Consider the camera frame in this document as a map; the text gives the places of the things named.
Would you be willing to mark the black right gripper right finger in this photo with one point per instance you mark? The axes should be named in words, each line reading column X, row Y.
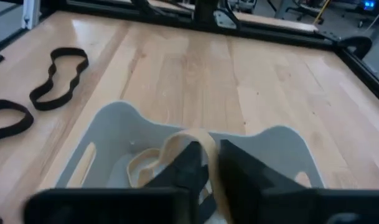
column 254, row 193

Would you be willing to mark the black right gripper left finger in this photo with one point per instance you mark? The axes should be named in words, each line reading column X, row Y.
column 114, row 205

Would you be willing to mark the tan rubber band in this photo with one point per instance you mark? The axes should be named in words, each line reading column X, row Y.
column 189, row 132

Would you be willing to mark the large black rubber band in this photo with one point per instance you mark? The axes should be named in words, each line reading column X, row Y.
column 68, row 49
column 2, row 104

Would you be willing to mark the grey plastic bin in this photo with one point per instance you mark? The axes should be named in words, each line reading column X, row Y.
column 114, row 133

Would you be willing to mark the black office chair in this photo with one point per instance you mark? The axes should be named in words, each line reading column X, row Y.
column 304, row 11

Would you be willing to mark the black corner bracket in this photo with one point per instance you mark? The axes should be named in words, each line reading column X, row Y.
column 357, row 43

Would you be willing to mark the silver metal corner bracket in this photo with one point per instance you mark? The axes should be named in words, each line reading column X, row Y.
column 30, row 14

